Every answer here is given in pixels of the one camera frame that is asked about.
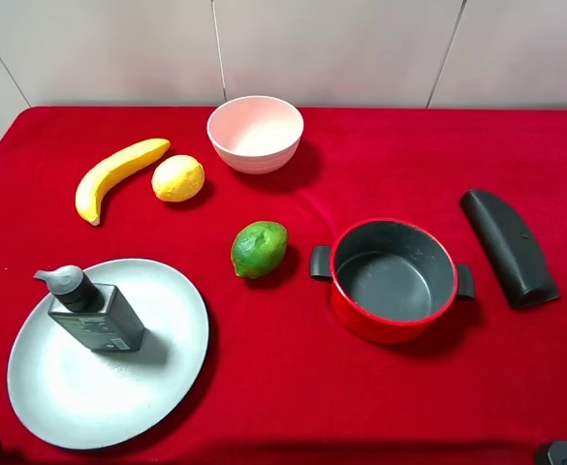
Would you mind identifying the yellow banana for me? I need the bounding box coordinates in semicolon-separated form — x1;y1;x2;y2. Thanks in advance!
75;138;171;226

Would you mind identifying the grey pump dispenser bottle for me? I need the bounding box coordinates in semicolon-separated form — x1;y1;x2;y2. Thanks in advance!
34;265;145;353

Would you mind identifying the black object bottom right corner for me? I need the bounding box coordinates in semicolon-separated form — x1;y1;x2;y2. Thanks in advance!
534;441;567;465

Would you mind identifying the pink bowl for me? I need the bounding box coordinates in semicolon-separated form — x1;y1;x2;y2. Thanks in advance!
206;96;304;174

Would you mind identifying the grey round plate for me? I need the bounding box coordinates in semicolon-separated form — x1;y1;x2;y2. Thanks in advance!
7;259;209;450

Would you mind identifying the black curved case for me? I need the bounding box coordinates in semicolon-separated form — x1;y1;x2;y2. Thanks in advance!
459;189;560;309

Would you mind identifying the red pot with black handles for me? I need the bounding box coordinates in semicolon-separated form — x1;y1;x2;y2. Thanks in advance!
309;219;475;345

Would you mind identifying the red tablecloth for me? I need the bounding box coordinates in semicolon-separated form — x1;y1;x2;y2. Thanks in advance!
0;107;567;464

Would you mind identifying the green lime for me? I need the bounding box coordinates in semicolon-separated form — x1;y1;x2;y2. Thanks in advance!
231;221;288;279

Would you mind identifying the yellow lemon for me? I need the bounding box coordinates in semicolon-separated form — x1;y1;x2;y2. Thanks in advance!
151;155;205;202

